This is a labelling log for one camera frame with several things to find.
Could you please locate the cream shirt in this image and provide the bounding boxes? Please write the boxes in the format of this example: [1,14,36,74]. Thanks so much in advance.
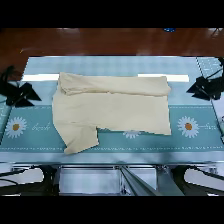
[51,71,173,155]

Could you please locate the silver frame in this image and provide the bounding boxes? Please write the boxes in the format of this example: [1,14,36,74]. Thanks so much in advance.
[0,161,224,197]

